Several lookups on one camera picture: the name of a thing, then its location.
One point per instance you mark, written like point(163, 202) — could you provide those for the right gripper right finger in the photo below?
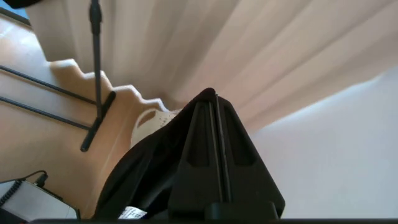
point(255, 186)

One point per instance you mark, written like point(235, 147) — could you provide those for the black clothes rack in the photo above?
point(96, 46)

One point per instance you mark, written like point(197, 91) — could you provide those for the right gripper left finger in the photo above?
point(192, 186)

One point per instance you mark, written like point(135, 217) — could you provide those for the white laundry basket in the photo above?
point(138, 133)

